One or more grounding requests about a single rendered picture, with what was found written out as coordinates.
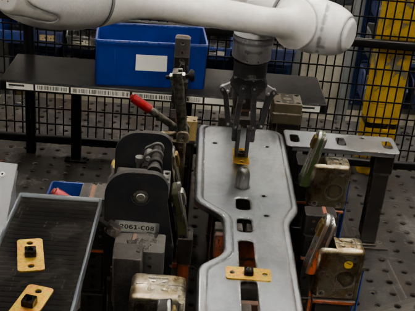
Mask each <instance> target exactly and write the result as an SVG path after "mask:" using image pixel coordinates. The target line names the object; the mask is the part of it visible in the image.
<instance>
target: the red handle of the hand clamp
mask: <svg viewBox="0 0 415 311"><path fill-rule="evenodd" d="M129 98H130V102H131V103H133V104H134V105H136V106H137V107H139V108H140V109H141V110H143V111H144V112H146V113H147V114H148V113H149V114H151V115H152V116H153V117H155V118H156V119H158V120H159V121H161V122H162V123H163V124H165V125H167V126H168V127H169V128H171V129H172V130H174V131H175V132H176V133H178V130H177V124H176V123H175V122H173V121H171V119H169V118H167V117H166V116H165V115H163V114H162V113H160V112H159V111H158V110H156V109H155V108H153V106H152V105H151V104H150V103H148V102H147V101H145V100H144V99H142V98H141V97H139V96H138V95H137V94H134V95H133V94H132V95H131V96H130V97H129Z"/></svg>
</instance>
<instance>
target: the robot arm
mask: <svg viewBox="0 0 415 311"><path fill-rule="evenodd" d="M0 11H1V12H2V13H3V14H5V15H7V16H8V17H10V18H12V19H14V20H16V21H18V22H20V23H24V24H26V25H29V26H32V27H37V28H44V29H49V30H83V29H87V28H99V27H104V26H107V25H111V24H114V23H120V22H125V21H129V20H139V19H149V20H162V21H168V22H176V23H184V24H189V25H197V26H202V27H209V28H218V29H222V30H230V31H234V34H233V46H232V56H233V57H234V58H235V60H234V67H233V76H232V78H231V79H230V82H228V83H226V84H223V83H221V84H220V92H221V93H222V95H223V97H224V112H225V124H226V126H230V127H232V141H235V150H234V153H235V157H238V150H239V143H240V134H241V125H239V121H240V115H241V109H242V105H243V100H244V99H246V98H248V99H251V113H250V125H247V128H246V141H245V157H248V153H249V142H251V143H253V142H254V137H255V131H256V130H257V129H258V128H260V129H262V128H264V124H265V121H266V118H267V114H268V111H269V107H270V104H271V101H272V100H273V98H274V97H275V95H276V94H277V92H276V88H275V87H271V86H269V85H268V84H267V81H266V75H267V65H268V61H270V60H271V54H272V49H273V43H274V38H276V39H277V41H278V42H279V43H280V44H281V45H282V46H284V47H285V48H288V49H294V50H297V51H301V52H306V53H308V54H320V55H323V56H332V55H338V54H342V53H344V52H345V51H346V50H348V49H349V48H350V47H351V45H352V44H353V41H354V39H355V36H356V30H357V25H356V22H355V19H354V16H353V15H352V14H351V13H350V12H349V11H348V10H347V9H345V8H344V7H342V6H341V5H339V4H337V3H335V2H332V1H329V0H233V1H232V0H0ZM231 87H232V88H233V90H234V92H235V93H236V94H237V104H236V108H235V114H234V118H233V120H231V119H230V106H229V98H228V93H229V92H230V88H231ZM264 90H266V98H265V100H264V104H263V107H262V111H261V114H260V117H259V120H258V122H257V121H256V104H257V97H258V96H259V95H260V94H261V93H262V92H263V91H264Z"/></svg>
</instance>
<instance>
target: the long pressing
mask: <svg viewBox="0 0 415 311"><path fill-rule="evenodd" d="M214 143H216V144H214ZM266 146H267V147H266ZM234 147H235V141H232V127H227V126H209V125H200V126H199V127H198V129H197V139H196V168H195V197H194V203H195V205H196V206H197V207H198V208H199V209H201V210H203V211H205V212H206V213H208V214H209V215H212V216H213V217H215V218H216V219H218V220H220V222H221V223H222V226H223V253H222V254H221V255H220V256H218V257H216V258H214V259H212V260H210V261H208V262H206V263H204V264H202V265H201V266H200V267H199V268H198V272H197V282H196V311H242V307H241V285H240V284H241V282H244V281H245V282H254V283H256V284H257V289H258V303H259V311H303V305H302V300H301V293H300V286H299V282H298V275H297V271H296V264H295V257H294V253H293V246H292V241H291V235H290V228H289V226H290V224H291V222H292V221H293V220H294V218H295V217H296V215H297V213H298V206H297V202H296V196H295V190H294V187H293V181H292V177H291V171H290V165H289V161H288V156H287V150H286V146H285V140H284V137H283V136H282V135H281V134H280V133H278V132H276V131H272V130H260V129H257V130H256V131H255V137H254V142H253V143H251V142H249V165H245V164H235V163H233V150H232V149H233V148H234ZM243 166H245V167H247V168H248V169H249V172H250V181H249V188H248V189H245V190H242V189H237V188H236V187H235V179H236V174H237V171H238V169H239V168H240V167H243ZM262 196H265V197H262ZM237 199H246V200H249V204H250V209H249V210H240V209H237V207H236V200H237ZM265 215H268V217H265ZM238 219H245V220H250V221H251V225H252V232H250V233H245V232H240V231H238V229H237V220H238ZM240 241H248V242H252V243H253V247H254V260H255V268H264V269H269V270H270V271H271V278H272V281H271V282H261V281H246V280H231V279H227V278H226V277H225V268H226V266H234V267H239V266H240V263H239V251H238V243H239V242H240Z"/></svg>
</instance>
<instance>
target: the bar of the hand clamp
mask: <svg viewBox="0 0 415 311"><path fill-rule="evenodd" d="M186 78H189V79H190V81H191V82H194V81H195V71H194V70H193V69H191V70H190V71H189V74H185V72H183V69H182V68H173V72H172V73H170V75H166V80H170V81H173V85H174V98H175V110H176V117H177V130H178V132H179V131H186V132H188V124H187V110H186V102H185V89H184V80H186Z"/></svg>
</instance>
